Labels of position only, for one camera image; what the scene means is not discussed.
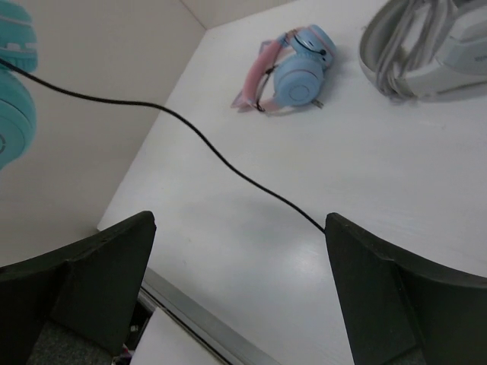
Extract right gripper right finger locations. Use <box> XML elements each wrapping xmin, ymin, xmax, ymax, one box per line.
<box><xmin>326</xmin><ymin>213</ymin><xmax>486</xmax><ymax>364</ymax></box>

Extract black headphone cable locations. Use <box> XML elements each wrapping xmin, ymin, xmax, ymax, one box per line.
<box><xmin>0</xmin><ymin>56</ymin><xmax>327</xmax><ymax>233</ymax></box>

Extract pink blue cat-ear headphones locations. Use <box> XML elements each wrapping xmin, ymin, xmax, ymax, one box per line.
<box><xmin>231</xmin><ymin>24</ymin><xmax>337</xmax><ymax>114</ymax></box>

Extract teal cat-ear headphones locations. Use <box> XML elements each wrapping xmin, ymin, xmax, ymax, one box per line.
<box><xmin>1</xmin><ymin>1</ymin><xmax>38</xmax><ymax>167</ymax></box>

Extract aluminium front rail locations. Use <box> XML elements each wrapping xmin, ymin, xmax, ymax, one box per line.
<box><xmin>139</xmin><ymin>268</ymin><xmax>279</xmax><ymax>365</ymax></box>

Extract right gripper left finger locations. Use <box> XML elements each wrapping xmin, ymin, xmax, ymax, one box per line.
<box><xmin>1</xmin><ymin>211</ymin><xmax>156</xmax><ymax>364</ymax></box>

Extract grey white headphones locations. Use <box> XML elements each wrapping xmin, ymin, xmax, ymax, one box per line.
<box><xmin>358</xmin><ymin>1</ymin><xmax>486</xmax><ymax>100</ymax></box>

